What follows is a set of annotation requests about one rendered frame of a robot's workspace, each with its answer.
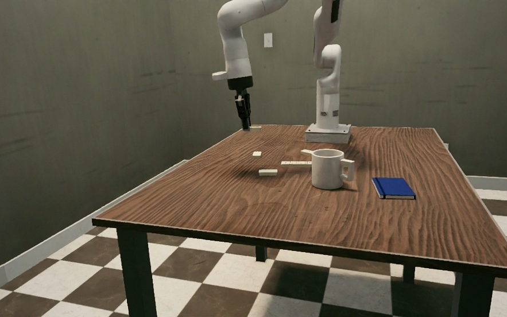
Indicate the white mug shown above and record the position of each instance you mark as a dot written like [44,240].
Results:
[327,169]

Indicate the blue notebook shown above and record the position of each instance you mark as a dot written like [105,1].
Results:
[392,188]

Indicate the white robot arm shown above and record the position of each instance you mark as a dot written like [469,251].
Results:
[327,21]

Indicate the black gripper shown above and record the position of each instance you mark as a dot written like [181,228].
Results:
[242,99]

